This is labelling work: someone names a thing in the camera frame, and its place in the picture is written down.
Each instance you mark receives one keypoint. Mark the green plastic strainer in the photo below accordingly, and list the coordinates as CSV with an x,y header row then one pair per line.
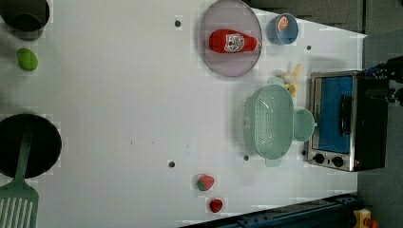
x,y
267,122

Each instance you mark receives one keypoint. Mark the red strawberry toy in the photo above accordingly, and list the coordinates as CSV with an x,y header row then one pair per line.
x,y
205,182

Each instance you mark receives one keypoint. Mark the red ketchup bottle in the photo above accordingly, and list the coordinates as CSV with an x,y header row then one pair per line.
x,y
232,41

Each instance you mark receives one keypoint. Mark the small red fruit toy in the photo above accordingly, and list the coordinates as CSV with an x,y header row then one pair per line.
x,y
215,205

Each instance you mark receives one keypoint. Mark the peeled banana toy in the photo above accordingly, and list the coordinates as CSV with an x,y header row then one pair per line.
x,y
290,80

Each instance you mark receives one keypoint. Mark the green round plate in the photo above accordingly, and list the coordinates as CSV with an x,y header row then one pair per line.
x,y
303,125

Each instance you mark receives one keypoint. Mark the grey round plate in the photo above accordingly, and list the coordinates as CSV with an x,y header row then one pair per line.
x,y
235,15

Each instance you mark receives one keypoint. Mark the blue bowl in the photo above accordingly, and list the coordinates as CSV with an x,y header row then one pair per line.
x,y
286,37

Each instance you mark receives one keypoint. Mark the orange slice toy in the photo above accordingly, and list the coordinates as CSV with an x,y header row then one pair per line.
x,y
282,23

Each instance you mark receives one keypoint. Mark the black frying pan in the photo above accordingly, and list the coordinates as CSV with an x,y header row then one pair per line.
x,y
45,149

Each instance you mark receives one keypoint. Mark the green lime toy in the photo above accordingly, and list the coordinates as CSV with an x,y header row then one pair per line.
x,y
27,59

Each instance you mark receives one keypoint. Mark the yellow emergency stop button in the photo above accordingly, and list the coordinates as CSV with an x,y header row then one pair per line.
x,y
364,219

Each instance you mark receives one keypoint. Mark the black cup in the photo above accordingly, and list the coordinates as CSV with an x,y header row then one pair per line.
x,y
25,19

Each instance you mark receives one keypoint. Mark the green slotted spatula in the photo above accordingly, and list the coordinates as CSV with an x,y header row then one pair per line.
x,y
19,201

